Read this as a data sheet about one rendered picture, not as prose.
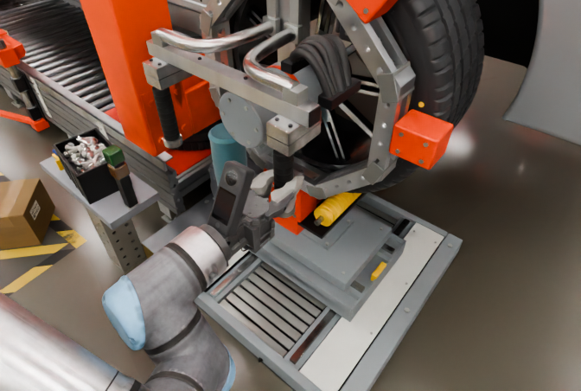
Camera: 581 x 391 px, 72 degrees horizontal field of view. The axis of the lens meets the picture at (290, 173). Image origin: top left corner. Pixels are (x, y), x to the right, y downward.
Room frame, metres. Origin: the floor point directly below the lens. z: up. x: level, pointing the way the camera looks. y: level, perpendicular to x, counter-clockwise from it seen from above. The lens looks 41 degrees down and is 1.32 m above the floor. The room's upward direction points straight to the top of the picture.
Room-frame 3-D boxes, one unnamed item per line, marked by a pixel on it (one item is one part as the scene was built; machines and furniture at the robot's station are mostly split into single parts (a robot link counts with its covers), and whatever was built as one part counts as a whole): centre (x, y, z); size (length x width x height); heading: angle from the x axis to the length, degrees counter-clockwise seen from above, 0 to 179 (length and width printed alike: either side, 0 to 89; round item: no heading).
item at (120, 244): (0.99, 0.65, 0.21); 0.10 x 0.10 x 0.42; 50
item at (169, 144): (0.76, 0.27, 0.83); 0.04 x 0.04 x 0.16
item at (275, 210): (0.48, 0.03, 0.83); 0.09 x 0.05 x 0.02; 133
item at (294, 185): (0.51, 0.00, 0.81); 0.09 x 0.03 x 0.06; 133
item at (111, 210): (0.97, 0.63, 0.44); 0.43 x 0.17 x 0.03; 50
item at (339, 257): (0.96, -0.11, 0.32); 0.40 x 0.30 x 0.28; 50
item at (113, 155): (0.85, 0.48, 0.64); 0.04 x 0.04 x 0.04; 50
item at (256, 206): (0.45, 0.09, 0.80); 0.12 x 0.08 x 0.09; 140
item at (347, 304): (0.96, -0.12, 0.13); 0.50 x 0.36 x 0.10; 50
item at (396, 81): (0.83, -0.01, 0.85); 0.54 x 0.07 x 0.54; 50
